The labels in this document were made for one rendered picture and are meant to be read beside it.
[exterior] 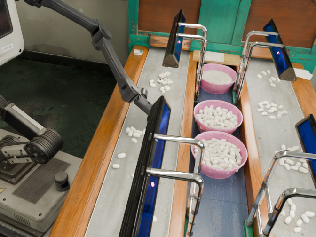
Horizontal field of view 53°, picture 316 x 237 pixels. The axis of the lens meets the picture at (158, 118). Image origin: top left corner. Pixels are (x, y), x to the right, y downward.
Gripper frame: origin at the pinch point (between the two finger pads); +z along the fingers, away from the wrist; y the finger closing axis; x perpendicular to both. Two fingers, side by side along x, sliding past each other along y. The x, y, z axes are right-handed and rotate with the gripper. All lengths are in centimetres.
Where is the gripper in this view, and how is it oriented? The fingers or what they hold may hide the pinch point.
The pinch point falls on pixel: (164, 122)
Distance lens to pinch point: 165.0
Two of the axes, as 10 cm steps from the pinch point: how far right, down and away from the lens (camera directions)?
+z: 7.1, 6.1, 3.7
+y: 1.3, -6.1, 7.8
